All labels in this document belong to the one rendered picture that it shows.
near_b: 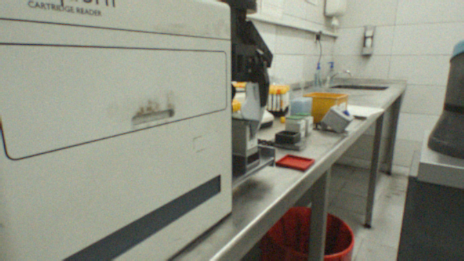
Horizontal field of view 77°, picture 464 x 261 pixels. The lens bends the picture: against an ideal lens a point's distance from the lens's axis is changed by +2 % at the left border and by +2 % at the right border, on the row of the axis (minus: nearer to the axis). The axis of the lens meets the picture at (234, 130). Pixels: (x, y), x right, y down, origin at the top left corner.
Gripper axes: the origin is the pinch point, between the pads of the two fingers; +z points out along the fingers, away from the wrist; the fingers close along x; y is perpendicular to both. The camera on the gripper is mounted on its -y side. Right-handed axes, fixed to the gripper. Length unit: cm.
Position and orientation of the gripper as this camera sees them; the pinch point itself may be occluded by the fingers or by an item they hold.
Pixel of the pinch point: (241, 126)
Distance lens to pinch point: 51.7
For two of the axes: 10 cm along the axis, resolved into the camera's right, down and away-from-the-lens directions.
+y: -5.5, 2.0, -8.1
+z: 0.1, 9.7, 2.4
